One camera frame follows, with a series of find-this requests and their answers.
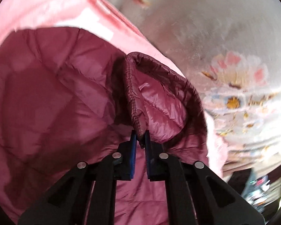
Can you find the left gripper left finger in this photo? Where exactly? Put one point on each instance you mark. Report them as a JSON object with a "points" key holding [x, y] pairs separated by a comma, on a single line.
{"points": [[86, 193]]}

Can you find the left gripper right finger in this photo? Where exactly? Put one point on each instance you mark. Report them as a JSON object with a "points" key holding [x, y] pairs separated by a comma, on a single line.
{"points": [[194, 193]]}

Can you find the maroon puffer jacket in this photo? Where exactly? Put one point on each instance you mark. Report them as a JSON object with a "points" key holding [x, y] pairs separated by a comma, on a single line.
{"points": [[67, 96]]}

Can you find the cluttered dark shelf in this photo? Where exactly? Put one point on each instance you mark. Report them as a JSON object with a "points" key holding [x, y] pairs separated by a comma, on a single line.
{"points": [[262, 193]]}

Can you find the grey floral quilt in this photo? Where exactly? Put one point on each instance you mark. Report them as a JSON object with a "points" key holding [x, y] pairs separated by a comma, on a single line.
{"points": [[230, 50]]}

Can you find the pink fleece blanket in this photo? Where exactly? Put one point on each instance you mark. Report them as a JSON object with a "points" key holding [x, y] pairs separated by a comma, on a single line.
{"points": [[101, 19]]}

